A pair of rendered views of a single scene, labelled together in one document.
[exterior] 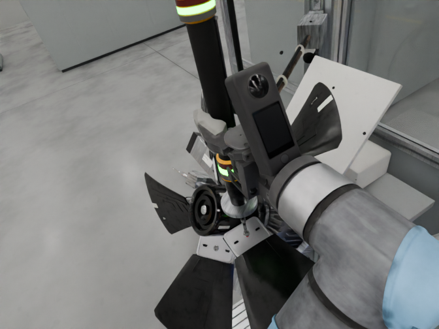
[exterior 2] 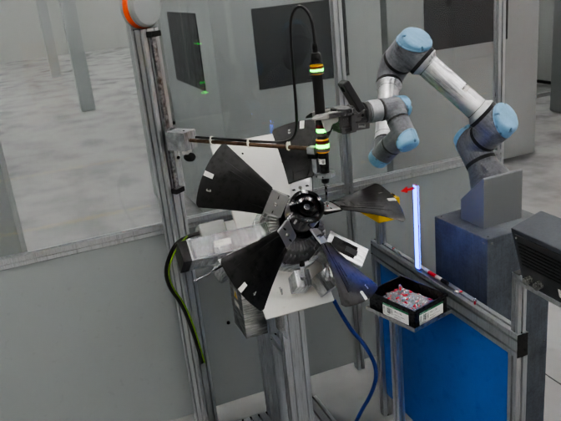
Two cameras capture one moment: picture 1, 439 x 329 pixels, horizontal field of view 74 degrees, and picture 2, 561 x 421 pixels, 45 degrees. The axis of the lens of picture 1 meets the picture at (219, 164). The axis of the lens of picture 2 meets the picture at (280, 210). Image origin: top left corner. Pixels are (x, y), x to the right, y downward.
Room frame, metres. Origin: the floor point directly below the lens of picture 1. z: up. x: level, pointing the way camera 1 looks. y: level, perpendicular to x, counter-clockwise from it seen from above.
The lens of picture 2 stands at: (0.51, 2.13, 1.95)
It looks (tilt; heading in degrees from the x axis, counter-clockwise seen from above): 20 degrees down; 270
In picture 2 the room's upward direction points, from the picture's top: 6 degrees counter-clockwise
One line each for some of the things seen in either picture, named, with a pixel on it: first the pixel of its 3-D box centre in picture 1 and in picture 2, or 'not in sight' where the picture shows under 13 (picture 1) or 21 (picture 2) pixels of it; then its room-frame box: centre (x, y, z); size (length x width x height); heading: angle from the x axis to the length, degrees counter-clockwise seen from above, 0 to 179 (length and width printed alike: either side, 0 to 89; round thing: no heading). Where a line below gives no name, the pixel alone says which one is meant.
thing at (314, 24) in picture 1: (312, 31); (179, 139); (0.88, -0.38, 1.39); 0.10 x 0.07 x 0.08; 145
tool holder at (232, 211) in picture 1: (238, 182); (320, 161); (0.38, -0.02, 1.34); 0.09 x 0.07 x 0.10; 145
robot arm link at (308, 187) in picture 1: (317, 199); (371, 111); (0.19, -0.09, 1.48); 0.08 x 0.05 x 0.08; 110
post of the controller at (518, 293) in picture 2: not in sight; (518, 301); (-0.15, 0.35, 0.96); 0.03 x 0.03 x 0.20; 20
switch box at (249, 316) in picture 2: not in sight; (248, 303); (0.69, -0.26, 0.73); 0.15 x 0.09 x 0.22; 110
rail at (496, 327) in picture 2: not in sight; (437, 288); (0.00, -0.05, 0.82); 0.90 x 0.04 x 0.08; 110
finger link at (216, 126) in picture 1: (209, 135); (325, 122); (0.35, 0.00, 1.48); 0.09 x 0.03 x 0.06; 31
